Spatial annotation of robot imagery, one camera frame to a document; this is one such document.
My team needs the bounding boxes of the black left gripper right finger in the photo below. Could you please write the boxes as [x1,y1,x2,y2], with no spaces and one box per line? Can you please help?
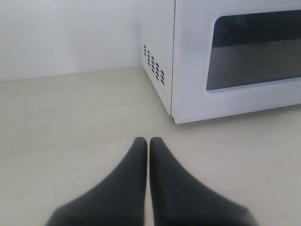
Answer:
[149,137,258,226]

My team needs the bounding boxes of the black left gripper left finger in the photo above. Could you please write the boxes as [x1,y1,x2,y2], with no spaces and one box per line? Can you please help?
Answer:
[47,137,147,226]

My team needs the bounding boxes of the white microwave door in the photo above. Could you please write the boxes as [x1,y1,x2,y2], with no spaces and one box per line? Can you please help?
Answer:
[171,0,301,123]

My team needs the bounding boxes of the white microwave oven body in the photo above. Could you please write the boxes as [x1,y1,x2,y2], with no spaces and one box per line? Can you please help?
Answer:
[140,0,176,115]

